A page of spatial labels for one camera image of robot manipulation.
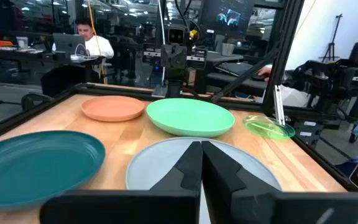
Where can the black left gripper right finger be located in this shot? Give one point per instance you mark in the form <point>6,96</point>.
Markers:
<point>244,205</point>

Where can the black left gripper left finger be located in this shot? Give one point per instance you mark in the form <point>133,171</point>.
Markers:
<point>166,205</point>

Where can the green bowl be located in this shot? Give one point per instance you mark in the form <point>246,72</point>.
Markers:
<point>191,116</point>

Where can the orange plastic plate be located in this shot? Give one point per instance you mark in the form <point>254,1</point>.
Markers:
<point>112,107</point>

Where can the transparent green plastic plate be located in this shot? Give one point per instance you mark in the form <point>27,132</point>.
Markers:
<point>267,127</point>

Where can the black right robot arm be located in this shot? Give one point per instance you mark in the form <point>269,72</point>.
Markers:
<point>174,81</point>

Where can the grey plastic plate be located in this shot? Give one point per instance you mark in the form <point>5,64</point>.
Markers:
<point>154,161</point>

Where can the black computer monitor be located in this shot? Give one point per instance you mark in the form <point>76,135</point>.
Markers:
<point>225,15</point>

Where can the person's hand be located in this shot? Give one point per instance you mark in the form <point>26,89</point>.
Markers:
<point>263,73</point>

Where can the grey laptop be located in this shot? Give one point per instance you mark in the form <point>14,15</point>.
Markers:
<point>68,43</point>

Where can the black chair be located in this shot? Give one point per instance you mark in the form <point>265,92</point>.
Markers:
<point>64,79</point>

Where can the teal plastic plate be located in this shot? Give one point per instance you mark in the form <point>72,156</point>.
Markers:
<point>26,168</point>

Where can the white container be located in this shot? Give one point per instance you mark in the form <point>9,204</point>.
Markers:
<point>22,42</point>

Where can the black desk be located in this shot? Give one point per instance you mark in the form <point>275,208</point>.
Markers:
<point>17,55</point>

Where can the black tripod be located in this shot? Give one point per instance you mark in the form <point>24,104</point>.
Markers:
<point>332,40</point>

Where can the orange storage bin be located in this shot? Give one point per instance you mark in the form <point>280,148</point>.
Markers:
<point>2,43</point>

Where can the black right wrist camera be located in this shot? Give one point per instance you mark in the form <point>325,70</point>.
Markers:
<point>176,35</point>

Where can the black aluminium table frame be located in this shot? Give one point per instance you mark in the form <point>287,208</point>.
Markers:
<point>278,62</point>

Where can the white metal bracket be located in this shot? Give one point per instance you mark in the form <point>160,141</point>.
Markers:
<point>279,105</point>

